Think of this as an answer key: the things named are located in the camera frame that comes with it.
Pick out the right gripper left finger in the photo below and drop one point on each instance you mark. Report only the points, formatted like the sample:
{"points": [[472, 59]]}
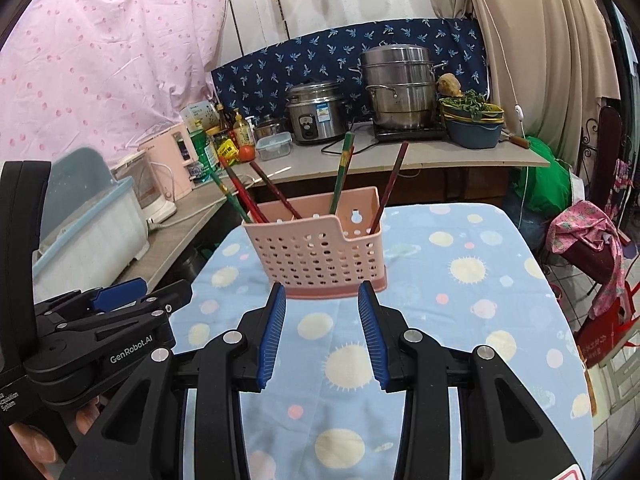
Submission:
{"points": [[140, 433]]}

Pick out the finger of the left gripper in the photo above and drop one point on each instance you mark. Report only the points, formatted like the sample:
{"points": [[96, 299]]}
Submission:
{"points": [[103, 299], [166, 300]]}

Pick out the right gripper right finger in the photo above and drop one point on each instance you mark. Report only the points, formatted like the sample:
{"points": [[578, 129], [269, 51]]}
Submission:
{"points": [[504, 431]]}

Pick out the person's left hand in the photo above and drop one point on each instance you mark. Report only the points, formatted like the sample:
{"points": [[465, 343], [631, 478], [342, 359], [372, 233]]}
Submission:
{"points": [[39, 449]]}

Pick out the blue white dish drainer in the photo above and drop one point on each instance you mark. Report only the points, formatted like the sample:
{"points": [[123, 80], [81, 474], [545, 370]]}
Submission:
{"points": [[92, 227]]}

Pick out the green chopstick left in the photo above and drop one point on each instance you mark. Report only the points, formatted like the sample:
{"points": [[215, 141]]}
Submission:
{"points": [[230, 198]]}

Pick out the green chopstick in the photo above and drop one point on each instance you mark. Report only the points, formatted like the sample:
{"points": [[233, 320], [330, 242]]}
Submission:
{"points": [[347, 144], [230, 198]]}

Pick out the red chopstick left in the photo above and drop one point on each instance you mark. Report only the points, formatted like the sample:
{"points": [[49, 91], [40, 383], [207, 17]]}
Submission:
{"points": [[252, 207]]}

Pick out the pink electric kettle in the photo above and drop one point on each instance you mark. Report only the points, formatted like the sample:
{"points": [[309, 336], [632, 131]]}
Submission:
{"points": [[171, 153]]}

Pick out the green bottle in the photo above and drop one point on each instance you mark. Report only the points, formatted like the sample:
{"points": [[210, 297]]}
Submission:
{"points": [[206, 156]]}

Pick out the dark brown chopstick centre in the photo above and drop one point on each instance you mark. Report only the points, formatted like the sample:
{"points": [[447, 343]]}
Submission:
{"points": [[274, 190]]}

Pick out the dark brown chopstick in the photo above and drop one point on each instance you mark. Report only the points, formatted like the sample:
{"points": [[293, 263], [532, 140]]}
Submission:
{"points": [[274, 190], [375, 224]]}

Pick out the pink perforated utensil basket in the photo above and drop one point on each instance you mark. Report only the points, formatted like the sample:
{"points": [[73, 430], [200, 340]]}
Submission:
{"points": [[321, 255]]}

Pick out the yellow snack packet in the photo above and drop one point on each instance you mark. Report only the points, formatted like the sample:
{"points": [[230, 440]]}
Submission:
{"points": [[227, 150]]}

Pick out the red tomato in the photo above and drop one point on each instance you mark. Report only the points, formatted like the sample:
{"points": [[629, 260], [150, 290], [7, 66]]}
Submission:
{"points": [[246, 153]]}

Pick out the yellow oil bottle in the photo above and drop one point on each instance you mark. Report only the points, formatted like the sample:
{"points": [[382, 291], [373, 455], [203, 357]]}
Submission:
{"points": [[242, 132]]}

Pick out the clear food container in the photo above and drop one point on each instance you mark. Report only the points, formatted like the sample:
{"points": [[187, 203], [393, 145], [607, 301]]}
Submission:
{"points": [[272, 147]]}

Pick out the small steel pot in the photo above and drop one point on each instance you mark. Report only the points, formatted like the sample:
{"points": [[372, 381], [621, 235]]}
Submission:
{"points": [[269, 126]]}

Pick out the pink floral cloth bundle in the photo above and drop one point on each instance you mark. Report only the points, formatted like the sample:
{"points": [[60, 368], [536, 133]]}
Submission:
{"points": [[586, 237]]}

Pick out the navy floral backsplash cloth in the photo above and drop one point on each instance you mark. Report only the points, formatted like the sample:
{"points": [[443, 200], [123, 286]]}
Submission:
{"points": [[256, 84]]}

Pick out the pink dotted curtain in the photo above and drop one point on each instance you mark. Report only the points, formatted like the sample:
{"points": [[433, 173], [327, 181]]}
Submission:
{"points": [[103, 73]]}

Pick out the silver rice cooker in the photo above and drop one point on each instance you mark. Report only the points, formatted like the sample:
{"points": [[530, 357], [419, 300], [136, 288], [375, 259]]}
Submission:
{"points": [[317, 112]]}

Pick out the dark brown chopstick right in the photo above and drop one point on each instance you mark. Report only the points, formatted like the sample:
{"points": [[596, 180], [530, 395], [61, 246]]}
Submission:
{"points": [[375, 224]]}

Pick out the green chopstick right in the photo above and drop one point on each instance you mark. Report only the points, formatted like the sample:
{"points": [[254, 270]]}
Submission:
{"points": [[347, 144]]}

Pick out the green bag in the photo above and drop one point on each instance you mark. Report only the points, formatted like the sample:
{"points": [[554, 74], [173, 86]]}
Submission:
{"points": [[547, 190]]}

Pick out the black induction cooktop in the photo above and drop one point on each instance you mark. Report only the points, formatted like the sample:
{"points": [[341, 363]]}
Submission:
{"points": [[420, 133]]}

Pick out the blue bowl with vegetables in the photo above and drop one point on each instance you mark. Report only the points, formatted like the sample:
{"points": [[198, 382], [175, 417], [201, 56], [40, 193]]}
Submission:
{"points": [[471, 121]]}

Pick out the stainless steel steamer pot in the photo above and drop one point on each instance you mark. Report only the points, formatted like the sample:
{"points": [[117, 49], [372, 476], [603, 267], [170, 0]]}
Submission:
{"points": [[401, 82]]}

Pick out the beige hanging cloth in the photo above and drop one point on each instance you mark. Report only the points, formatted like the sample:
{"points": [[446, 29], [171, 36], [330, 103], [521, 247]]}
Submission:
{"points": [[550, 62]]}

